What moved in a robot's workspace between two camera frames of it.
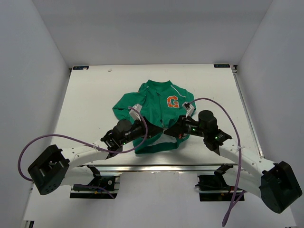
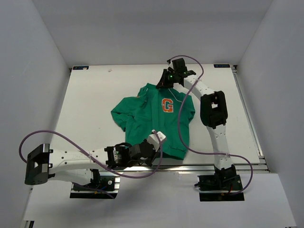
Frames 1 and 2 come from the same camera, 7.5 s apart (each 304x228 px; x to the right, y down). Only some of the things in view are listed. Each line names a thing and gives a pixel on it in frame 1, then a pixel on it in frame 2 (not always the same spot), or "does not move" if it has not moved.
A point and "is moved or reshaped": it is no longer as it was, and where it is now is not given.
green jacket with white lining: x=162 y=103 is moved or reshaped
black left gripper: x=152 y=130 → x=150 y=162
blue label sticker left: x=80 y=67 does not move
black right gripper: x=178 y=130 → x=164 y=83
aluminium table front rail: x=147 y=169 does not move
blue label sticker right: x=221 y=65 does not move
